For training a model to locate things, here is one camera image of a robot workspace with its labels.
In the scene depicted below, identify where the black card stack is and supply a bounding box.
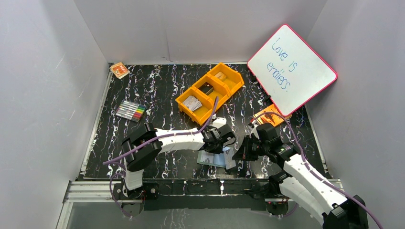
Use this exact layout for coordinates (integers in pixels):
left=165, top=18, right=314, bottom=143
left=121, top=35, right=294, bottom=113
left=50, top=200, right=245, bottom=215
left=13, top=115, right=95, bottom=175
left=198, top=83, right=213, bottom=95

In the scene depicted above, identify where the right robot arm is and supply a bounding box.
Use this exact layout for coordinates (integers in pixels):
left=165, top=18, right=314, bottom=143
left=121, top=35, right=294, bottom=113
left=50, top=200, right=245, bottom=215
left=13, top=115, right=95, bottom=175
left=233, top=123, right=369, bottom=229

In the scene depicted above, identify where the green card holder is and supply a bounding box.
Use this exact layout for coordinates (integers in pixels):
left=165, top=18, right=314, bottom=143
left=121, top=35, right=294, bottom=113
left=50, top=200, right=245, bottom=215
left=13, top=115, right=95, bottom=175
left=197, top=147, right=236, bottom=169

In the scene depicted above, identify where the silver card stack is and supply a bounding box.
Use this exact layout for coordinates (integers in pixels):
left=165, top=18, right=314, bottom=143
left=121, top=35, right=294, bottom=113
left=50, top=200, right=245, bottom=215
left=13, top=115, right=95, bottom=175
left=182, top=95, right=202, bottom=112

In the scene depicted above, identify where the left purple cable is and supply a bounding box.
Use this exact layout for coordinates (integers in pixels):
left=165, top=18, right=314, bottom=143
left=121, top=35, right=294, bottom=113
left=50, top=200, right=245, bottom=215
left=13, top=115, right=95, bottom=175
left=103, top=96, right=220, bottom=219

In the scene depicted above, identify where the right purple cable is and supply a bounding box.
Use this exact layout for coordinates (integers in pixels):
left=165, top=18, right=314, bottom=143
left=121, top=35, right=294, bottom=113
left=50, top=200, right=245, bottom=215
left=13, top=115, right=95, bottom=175
left=251, top=112, right=384, bottom=229

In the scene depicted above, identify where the small orange card box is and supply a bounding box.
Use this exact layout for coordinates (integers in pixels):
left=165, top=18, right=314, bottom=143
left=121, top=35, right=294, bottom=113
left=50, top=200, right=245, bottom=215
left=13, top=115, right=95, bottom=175
left=110, top=62, right=129, bottom=79

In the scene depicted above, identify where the pink-framed whiteboard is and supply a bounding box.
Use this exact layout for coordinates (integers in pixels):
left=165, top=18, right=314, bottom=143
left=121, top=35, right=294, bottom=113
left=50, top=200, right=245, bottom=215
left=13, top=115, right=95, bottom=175
left=247, top=24, right=338, bottom=116

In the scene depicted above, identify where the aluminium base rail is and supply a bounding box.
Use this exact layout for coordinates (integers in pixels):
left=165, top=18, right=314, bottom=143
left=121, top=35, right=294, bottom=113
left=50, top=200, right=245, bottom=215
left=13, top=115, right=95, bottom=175
left=63, top=179, right=348, bottom=204

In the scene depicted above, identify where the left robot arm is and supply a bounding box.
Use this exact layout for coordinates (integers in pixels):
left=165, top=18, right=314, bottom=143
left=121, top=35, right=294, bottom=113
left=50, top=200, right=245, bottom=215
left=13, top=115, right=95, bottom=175
left=121, top=123, right=236, bottom=198

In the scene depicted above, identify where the purple cable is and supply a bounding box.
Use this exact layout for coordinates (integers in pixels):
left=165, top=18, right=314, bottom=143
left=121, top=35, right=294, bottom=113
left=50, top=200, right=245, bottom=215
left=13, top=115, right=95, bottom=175
left=251, top=112, right=384, bottom=229
left=103, top=96, right=220, bottom=219

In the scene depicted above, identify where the gold card stack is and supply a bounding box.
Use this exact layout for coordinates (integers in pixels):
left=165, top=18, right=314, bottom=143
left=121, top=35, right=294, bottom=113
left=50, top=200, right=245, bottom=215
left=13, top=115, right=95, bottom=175
left=215, top=72, right=227, bottom=81

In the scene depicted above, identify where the yellow three-compartment bin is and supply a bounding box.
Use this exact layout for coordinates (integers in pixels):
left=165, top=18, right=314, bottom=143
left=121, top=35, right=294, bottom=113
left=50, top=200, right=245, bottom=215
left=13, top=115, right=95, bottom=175
left=175, top=62, right=245, bottom=125

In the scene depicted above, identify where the silver credit card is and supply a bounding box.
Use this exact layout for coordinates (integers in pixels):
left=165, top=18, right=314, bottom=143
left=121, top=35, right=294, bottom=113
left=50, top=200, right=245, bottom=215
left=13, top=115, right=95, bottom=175
left=197, top=151, right=217, bottom=165
left=223, top=147, right=236, bottom=170

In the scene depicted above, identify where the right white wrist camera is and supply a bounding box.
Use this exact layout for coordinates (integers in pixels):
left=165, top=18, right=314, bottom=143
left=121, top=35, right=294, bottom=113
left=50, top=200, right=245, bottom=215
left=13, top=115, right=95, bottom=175
left=248, top=123, right=259, bottom=139

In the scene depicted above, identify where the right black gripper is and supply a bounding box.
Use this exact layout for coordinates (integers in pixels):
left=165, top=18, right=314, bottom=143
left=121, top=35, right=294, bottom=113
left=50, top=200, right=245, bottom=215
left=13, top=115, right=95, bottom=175
left=233, top=135, right=269, bottom=161

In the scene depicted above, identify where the pack of coloured markers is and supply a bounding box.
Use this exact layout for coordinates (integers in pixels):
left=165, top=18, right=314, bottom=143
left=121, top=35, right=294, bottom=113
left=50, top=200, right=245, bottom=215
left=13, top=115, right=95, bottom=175
left=115, top=100, right=147, bottom=122

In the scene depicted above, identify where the orange book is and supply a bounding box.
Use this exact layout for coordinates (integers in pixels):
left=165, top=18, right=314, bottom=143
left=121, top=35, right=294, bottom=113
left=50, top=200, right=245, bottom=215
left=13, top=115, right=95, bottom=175
left=253, top=104, right=284, bottom=127

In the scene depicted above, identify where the black mounting plate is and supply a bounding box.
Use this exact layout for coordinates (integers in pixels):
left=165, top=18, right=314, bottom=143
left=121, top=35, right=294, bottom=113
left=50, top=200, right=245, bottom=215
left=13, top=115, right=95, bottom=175
left=112, top=178, right=297, bottom=217

